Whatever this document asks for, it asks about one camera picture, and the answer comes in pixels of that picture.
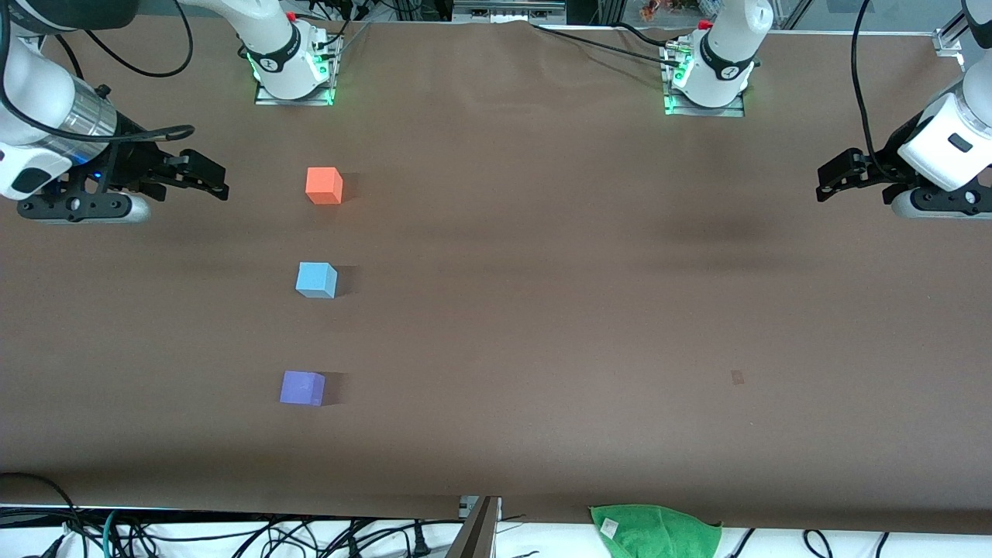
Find black cable on table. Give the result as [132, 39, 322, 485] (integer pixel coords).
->
[531, 23, 683, 67]

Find purple block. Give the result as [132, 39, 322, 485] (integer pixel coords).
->
[280, 370, 326, 407]

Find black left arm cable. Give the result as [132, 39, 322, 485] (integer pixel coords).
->
[850, 0, 886, 177]

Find blue block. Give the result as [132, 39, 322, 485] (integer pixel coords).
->
[295, 261, 339, 300]

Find green cloth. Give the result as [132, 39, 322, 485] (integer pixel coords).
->
[589, 504, 723, 558]

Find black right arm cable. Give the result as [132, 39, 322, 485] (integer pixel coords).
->
[0, 0, 196, 144]

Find orange objects behind table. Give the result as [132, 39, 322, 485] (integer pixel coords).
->
[639, 0, 702, 22]

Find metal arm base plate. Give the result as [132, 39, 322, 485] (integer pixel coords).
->
[663, 43, 746, 119]
[254, 77, 336, 107]

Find grey metal post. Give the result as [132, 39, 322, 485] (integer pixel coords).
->
[446, 496, 502, 558]

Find brown table cover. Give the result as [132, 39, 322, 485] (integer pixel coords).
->
[0, 15, 992, 536]

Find orange block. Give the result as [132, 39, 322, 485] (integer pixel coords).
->
[305, 167, 344, 205]

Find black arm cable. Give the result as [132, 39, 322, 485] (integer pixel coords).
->
[850, 0, 886, 177]
[0, 0, 196, 144]

